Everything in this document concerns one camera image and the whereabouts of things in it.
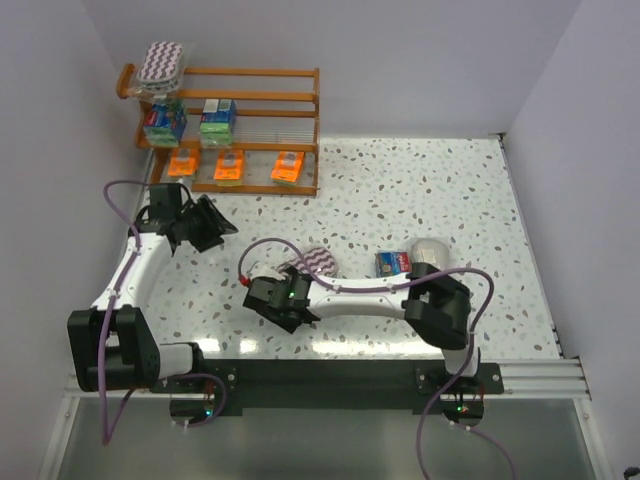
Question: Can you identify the grey sponge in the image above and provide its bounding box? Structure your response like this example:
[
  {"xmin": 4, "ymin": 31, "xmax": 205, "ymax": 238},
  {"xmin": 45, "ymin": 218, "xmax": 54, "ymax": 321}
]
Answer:
[
  {"xmin": 409, "ymin": 238, "xmax": 451, "ymax": 270},
  {"xmin": 288, "ymin": 247, "xmax": 338, "ymax": 278}
]

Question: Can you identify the orange sponge box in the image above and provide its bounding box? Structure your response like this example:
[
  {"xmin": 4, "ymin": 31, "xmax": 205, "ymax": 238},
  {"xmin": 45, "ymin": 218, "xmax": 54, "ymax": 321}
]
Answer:
[
  {"xmin": 167, "ymin": 148, "xmax": 201, "ymax": 181},
  {"xmin": 213, "ymin": 150, "xmax": 245, "ymax": 187},
  {"xmin": 271, "ymin": 151, "xmax": 305, "ymax": 187}
]

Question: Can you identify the blue label green sponge pack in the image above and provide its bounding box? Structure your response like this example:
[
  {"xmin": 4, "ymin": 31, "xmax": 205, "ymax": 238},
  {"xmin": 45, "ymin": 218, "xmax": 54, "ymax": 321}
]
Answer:
[{"xmin": 199, "ymin": 98, "xmax": 237, "ymax": 148}]

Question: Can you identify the purple wavy striped sponge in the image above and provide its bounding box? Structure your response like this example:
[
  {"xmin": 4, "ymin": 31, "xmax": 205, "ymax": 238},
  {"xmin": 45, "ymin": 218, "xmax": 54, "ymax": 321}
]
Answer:
[{"xmin": 129, "ymin": 40, "xmax": 193, "ymax": 98}]

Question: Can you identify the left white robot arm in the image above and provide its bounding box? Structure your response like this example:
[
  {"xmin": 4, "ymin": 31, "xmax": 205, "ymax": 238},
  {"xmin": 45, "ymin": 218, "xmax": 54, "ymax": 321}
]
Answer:
[{"xmin": 67, "ymin": 183, "xmax": 238, "ymax": 392}]

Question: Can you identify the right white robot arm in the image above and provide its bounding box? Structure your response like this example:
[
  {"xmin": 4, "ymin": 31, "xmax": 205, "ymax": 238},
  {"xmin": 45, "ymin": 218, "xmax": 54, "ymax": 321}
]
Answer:
[{"xmin": 243, "ymin": 263, "xmax": 480, "ymax": 378}]

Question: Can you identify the wooden two-tier shelf rack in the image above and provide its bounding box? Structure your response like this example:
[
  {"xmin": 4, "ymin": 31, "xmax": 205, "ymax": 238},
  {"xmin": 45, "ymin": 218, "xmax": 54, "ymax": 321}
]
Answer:
[{"xmin": 115, "ymin": 62, "xmax": 321, "ymax": 198}]

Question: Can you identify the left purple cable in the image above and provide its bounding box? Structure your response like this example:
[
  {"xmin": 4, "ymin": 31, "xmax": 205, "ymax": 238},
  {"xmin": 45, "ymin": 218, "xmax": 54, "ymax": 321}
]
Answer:
[{"xmin": 98, "ymin": 179, "xmax": 229, "ymax": 447}]

